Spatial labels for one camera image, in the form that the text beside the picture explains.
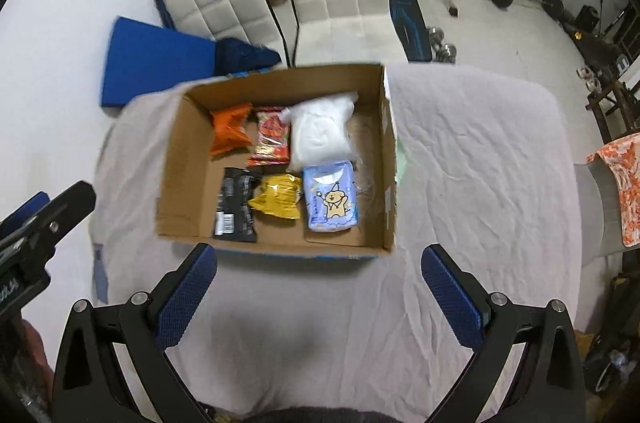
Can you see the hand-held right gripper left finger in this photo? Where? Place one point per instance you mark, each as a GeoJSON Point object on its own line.
{"type": "Point", "coordinates": [187, 288]}

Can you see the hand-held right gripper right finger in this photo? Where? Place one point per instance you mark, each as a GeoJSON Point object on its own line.
{"type": "Point", "coordinates": [450, 298]}

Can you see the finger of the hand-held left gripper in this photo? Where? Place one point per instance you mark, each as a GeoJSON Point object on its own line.
{"type": "Point", "coordinates": [25, 210]}
{"type": "Point", "coordinates": [65, 208]}

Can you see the black snack packet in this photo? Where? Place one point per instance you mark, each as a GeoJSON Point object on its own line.
{"type": "Point", "coordinates": [235, 208]}

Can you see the cardboard box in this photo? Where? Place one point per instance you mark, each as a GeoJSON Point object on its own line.
{"type": "Point", "coordinates": [372, 213]}

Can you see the yellow snack packet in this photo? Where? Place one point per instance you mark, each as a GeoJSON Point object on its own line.
{"type": "Point", "coordinates": [277, 198]}

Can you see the blue tissue pack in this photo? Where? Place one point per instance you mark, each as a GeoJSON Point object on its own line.
{"type": "Point", "coordinates": [332, 203]}

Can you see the orange snack packet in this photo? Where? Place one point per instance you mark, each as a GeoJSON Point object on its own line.
{"type": "Point", "coordinates": [230, 130]}

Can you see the red snack packet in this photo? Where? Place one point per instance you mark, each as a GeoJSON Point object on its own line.
{"type": "Point", "coordinates": [270, 138]}

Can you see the white clear plastic bag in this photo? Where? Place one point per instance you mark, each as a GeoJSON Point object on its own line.
{"type": "Point", "coordinates": [317, 133]}

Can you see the person's left hand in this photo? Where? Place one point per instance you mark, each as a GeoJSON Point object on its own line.
{"type": "Point", "coordinates": [37, 348]}

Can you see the blue foam mat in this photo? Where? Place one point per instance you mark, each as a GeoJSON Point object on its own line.
{"type": "Point", "coordinates": [150, 63]}

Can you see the grey office chair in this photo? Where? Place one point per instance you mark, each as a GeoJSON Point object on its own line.
{"type": "Point", "coordinates": [597, 208]}

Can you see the orange floral towel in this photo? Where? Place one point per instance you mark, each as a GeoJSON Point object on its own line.
{"type": "Point", "coordinates": [627, 188]}

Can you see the dark blue cloth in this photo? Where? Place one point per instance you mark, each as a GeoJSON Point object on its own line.
{"type": "Point", "coordinates": [245, 55]}

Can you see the dark wooden chair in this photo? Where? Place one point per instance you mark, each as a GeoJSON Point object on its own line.
{"type": "Point", "coordinates": [615, 103]}

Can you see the pair of white shoes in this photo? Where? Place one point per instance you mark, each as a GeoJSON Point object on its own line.
{"type": "Point", "coordinates": [589, 78]}

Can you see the black blue weight bench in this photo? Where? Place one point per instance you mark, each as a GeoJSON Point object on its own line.
{"type": "Point", "coordinates": [407, 18]}

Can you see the black speaker box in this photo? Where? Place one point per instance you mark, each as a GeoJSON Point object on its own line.
{"type": "Point", "coordinates": [589, 18]}

